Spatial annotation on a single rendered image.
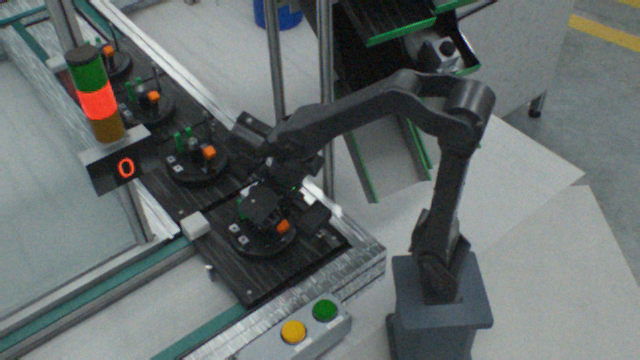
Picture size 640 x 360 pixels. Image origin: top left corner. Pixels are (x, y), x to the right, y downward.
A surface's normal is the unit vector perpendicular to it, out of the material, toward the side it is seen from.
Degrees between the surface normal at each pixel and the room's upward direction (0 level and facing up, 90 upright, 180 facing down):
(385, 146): 45
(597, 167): 0
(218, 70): 0
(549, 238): 0
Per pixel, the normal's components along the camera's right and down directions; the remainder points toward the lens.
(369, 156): 0.32, -0.05
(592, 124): -0.03, -0.69
